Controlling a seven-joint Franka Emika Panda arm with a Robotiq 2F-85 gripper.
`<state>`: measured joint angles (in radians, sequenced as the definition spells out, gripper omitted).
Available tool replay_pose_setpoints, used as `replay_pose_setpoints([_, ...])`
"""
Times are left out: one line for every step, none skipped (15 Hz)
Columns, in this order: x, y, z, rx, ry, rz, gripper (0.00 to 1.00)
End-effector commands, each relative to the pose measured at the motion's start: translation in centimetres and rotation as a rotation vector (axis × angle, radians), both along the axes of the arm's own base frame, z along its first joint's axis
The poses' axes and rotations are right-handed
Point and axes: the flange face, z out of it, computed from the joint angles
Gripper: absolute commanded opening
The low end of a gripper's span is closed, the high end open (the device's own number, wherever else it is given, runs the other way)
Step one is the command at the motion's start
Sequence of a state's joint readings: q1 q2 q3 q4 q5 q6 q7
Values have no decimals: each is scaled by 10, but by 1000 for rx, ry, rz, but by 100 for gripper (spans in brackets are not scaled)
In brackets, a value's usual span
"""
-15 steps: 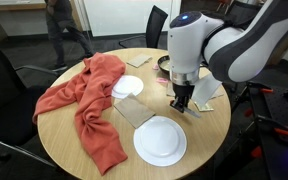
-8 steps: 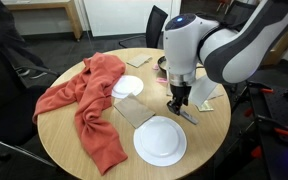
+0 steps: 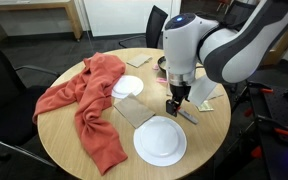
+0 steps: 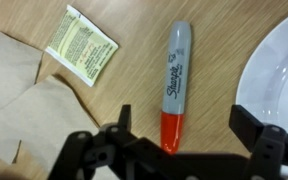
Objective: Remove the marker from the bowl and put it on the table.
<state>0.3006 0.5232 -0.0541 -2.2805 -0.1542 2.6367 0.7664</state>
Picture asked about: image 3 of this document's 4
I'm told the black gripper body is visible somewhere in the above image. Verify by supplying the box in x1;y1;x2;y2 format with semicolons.
168;83;193;103

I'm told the grey marker with red cap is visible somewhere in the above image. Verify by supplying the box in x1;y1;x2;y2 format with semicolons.
176;105;200;125

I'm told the black bowl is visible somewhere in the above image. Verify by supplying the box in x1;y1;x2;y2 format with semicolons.
157;55;168;72

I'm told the yellow paper packet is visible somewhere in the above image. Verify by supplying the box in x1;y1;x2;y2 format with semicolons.
196;100;215;113

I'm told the large white plate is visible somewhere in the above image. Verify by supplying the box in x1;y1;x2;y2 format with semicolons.
132;115;188;168

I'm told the large brown paper napkin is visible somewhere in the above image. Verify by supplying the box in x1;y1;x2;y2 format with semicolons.
113;93;156;130

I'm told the small white plate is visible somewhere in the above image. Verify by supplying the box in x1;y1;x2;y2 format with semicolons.
111;75;145;100

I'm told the small brown paper napkin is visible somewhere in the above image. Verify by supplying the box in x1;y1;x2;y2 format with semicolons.
126;53;153;69

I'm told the black mesh office chair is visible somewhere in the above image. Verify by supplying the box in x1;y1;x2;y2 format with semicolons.
197;0;263;33
0;34;62;180
118;4;169;50

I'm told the orange cloth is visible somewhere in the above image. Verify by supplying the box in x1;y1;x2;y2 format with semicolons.
32;52;129;177

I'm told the black optical breadboard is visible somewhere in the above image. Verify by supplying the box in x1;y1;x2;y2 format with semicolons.
247;84;288;149

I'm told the wooden bench table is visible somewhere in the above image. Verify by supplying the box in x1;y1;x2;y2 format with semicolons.
0;0;84;43

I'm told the black clamp with orange handle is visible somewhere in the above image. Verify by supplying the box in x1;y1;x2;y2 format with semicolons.
232;80;275;118
237;114;288;159

